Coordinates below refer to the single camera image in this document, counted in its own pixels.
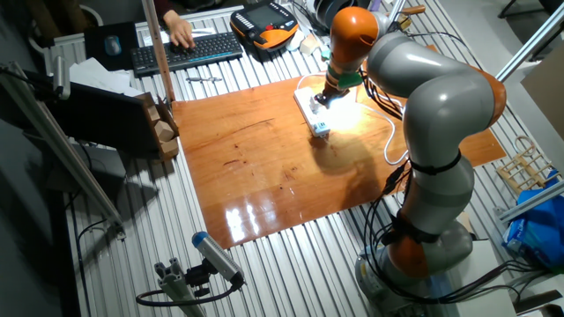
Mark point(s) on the long aluminium frame bar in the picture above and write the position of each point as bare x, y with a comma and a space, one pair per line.
66, 149
529, 200

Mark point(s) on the black flat panel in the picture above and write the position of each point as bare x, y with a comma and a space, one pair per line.
97, 119

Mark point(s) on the orange and black teach pendant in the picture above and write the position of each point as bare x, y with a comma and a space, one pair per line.
264, 17

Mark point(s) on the white paper sheets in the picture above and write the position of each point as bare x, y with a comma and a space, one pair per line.
202, 31
97, 75

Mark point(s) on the white bulb holder with bulb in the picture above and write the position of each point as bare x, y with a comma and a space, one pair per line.
339, 112

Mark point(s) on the pale wooden cube block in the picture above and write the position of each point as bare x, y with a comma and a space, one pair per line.
153, 113
309, 45
164, 130
169, 149

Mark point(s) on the black keyboard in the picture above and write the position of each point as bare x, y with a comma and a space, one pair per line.
207, 50

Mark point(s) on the small metal hand tool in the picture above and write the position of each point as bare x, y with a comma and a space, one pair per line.
202, 79

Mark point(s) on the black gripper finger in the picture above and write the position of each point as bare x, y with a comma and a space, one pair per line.
337, 99
321, 100

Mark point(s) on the black mouse pad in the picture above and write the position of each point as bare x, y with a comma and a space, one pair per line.
97, 57

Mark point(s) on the beige cardboard panel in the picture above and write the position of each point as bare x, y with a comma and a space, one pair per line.
546, 88

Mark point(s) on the bare person hand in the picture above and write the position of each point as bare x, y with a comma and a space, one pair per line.
180, 28

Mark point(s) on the aluminium profile camera mount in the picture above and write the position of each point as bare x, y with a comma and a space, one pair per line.
176, 286

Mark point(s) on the white rounded object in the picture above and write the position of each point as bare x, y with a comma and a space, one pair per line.
294, 40

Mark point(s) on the brown wooden board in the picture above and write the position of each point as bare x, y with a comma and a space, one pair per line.
264, 176

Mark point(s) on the grey computer mouse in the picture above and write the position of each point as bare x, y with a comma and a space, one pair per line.
113, 45

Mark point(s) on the blue bag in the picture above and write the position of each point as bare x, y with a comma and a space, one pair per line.
537, 229

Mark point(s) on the black round drum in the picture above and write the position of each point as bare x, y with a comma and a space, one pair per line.
326, 9

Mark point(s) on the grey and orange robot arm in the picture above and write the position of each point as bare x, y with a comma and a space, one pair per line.
440, 110

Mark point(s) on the white power strip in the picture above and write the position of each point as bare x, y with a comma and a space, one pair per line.
308, 114

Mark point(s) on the dark sleeved person forearm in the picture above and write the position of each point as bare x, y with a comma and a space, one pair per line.
163, 6

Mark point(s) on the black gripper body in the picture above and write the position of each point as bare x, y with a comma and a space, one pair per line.
332, 92

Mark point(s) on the wooden stick rack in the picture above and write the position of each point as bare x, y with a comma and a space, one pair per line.
524, 169

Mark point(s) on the silver depth camera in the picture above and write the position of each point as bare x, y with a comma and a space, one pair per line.
216, 257
61, 77

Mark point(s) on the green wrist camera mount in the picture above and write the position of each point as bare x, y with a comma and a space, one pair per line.
348, 79

